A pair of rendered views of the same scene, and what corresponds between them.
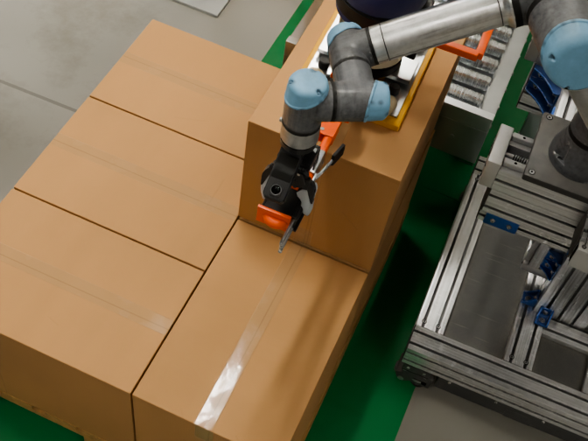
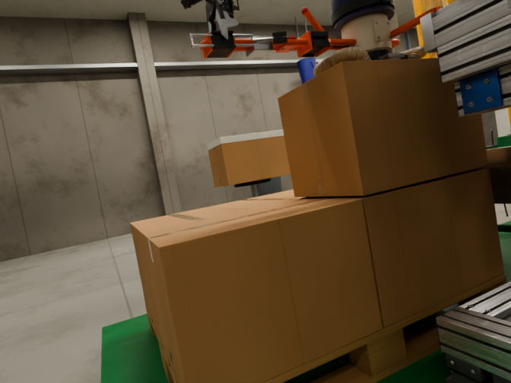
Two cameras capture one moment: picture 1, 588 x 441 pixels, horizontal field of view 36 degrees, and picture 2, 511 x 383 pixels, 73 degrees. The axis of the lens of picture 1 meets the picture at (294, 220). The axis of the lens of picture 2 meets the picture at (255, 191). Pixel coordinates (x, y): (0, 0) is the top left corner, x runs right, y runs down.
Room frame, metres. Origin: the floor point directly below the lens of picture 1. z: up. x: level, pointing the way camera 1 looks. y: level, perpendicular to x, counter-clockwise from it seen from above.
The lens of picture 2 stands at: (0.49, -0.83, 0.67)
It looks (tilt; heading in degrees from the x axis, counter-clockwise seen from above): 3 degrees down; 52
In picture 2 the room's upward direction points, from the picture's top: 10 degrees counter-clockwise
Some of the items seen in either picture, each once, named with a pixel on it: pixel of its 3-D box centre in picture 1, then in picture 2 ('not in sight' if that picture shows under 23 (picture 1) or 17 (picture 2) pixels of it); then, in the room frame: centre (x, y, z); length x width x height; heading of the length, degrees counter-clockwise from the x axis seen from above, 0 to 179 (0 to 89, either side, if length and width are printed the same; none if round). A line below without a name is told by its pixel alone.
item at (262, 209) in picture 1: (280, 205); (218, 45); (1.14, 0.03, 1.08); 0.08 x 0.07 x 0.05; 167
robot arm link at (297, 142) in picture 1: (298, 129); not in sight; (1.15, 0.02, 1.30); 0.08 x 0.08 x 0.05
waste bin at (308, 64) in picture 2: not in sight; (309, 71); (6.51, 4.16, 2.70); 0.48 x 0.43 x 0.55; 166
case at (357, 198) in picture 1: (353, 123); (379, 130); (1.71, -0.11, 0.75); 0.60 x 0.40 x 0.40; 166
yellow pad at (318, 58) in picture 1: (332, 49); not in sight; (1.74, -0.02, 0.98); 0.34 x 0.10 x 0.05; 167
